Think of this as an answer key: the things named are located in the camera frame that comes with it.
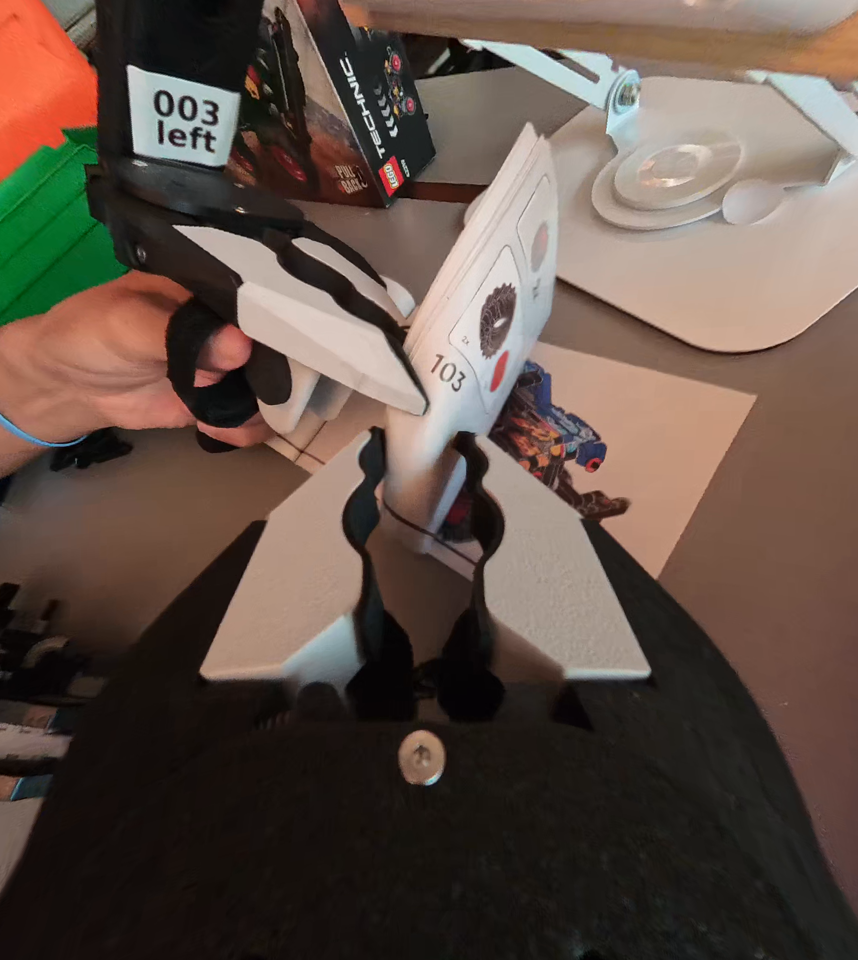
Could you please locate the person's left hand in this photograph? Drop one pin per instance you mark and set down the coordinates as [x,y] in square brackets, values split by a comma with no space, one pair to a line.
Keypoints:
[98,360]

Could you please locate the group of black lego beams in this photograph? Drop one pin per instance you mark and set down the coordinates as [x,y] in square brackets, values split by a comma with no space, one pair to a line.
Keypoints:
[91,450]

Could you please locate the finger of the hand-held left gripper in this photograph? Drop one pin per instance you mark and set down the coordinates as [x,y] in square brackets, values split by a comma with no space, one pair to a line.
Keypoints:
[324,345]
[369,289]

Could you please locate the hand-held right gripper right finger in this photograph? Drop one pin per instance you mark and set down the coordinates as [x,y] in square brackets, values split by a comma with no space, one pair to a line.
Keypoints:
[564,592]

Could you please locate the lego set box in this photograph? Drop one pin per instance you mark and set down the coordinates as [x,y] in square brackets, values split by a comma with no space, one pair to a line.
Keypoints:
[369,112]

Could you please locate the green plastic bin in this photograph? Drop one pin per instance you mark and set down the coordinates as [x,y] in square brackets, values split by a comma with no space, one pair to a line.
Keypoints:
[23,240]

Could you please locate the lego truck model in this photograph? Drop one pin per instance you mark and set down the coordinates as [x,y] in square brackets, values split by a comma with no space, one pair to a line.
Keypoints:
[16,742]

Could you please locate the instruction booklet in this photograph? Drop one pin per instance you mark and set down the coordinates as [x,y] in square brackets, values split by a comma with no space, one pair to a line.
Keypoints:
[669,450]

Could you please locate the orange plastic bin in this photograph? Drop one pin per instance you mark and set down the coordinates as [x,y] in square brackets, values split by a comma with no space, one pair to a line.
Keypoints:
[8,90]

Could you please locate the white wooden book stand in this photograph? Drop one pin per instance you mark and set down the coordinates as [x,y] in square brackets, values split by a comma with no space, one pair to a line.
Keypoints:
[699,262]

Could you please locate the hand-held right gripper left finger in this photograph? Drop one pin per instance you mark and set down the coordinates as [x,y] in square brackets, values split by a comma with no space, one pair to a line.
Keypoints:
[301,592]

